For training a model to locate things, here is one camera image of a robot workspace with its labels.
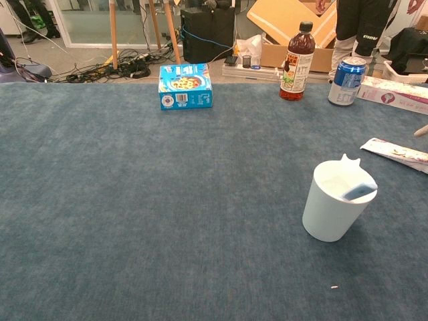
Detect blue snack box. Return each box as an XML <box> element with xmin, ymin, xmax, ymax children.
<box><xmin>158</xmin><ymin>63</ymin><xmax>214</xmax><ymax>112</ymax></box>

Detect blue table mat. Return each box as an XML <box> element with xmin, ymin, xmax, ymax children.
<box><xmin>0</xmin><ymin>82</ymin><xmax>428</xmax><ymax>321</ymax></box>

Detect light blue toothbrush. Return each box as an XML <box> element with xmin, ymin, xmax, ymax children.
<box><xmin>340</xmin><ymin>182</ymin><xmax>379</xmax><ymax>201</ymax></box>

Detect silver aluminium rails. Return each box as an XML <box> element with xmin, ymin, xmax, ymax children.
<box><xmin>221</xmin><ymin>62</ymin><xmax>335</xmax><ymax>83</ymax></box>

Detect wooden easel leg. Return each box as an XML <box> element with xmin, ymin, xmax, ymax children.
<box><xmin>109</xmin><ymin>0</ymin><xmax>120</xmax><ymax>70</ymax></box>
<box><xmin>148</xmin><ymin>0</ymin><xmax>163</xmax><ymax>50</ymax></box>
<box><xmin>163</xmin><ymin>0</ymin><xmax>182</xmax><ymax>65</ymax></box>

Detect blue soda can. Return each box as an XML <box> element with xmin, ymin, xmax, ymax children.
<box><xmin>327</xmin><ymin>56</ymin><xmax>367</xmax><ymax>107</ymax></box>

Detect floral long box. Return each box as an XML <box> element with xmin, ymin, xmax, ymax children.
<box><xmin>356</xmin><ymin>75</ymin><xmax>428</xmax><ymax>116</ymax></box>

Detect dark blue machine base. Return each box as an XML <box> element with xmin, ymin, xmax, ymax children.
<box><xmin>0</xmin><ymin>28</ymin><xmax>53</xmax><ymax>84</ymax></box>

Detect black floor cable pile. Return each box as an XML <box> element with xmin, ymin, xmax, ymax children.
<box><xmin>15</xmin><ymin>48</ymin><xmax>183</xmax><ymax>84</ymax></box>

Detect bystander person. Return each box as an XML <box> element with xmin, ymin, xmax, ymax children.
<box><xmin>314</xmin><ymin>0</ymin><xmax>399</xmax><ymax>81</ymax></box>
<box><xmin>6</xmin><ymin>0</ymin><xmax>62</xmax><ymax>44</ymax></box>

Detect white cup with ears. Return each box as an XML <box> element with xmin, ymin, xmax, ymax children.
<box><xmin>302</xmin><ymin>152</ymin><xmax>379</xmax><ymax>243</ymax></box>

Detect white plastic basket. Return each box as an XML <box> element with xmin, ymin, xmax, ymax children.
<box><xmin>383</xmin><ymin>60</ymin><xmax>428</xmax><ymax>85</ymax></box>

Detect white floral toothpaste tube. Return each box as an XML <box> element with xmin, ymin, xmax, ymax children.
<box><xmin>360</xmin><ymin>137</ymin><xmax>428</xmax><ymax>174</ymax></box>

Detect white plastic bag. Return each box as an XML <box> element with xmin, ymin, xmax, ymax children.
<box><xmin>235</xmin><ymin>33</ymin><xmax>263</xmax><ymax>66</ymax></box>

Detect blue network cable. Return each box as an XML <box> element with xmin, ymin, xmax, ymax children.
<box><xmin>182</xmin><ymin>25</ymin><xmax>235</xmax><ymax>64</ymax></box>

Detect open cardboard box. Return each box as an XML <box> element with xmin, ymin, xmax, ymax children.
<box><xmin>246</xmin><ymin>0</ymin><xmax>338</xmax><ymax>74</ymax></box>

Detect brown tea bottle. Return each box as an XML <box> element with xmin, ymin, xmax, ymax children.
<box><xmin>279</xmin><ymin>21</ymin><xmax>316</xmax><ymax>102</ymax></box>

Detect black computer tower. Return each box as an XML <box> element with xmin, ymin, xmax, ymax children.
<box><xmin>180</xmin><ymin>5</ymin><xmax>236</xmax><ymax>64</ymax></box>

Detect white cabinet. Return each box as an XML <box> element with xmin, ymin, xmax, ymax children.
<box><xmin>0</xmin><ymin>0</ymin><xmax>21</xmax><ymax>36</ymax></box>

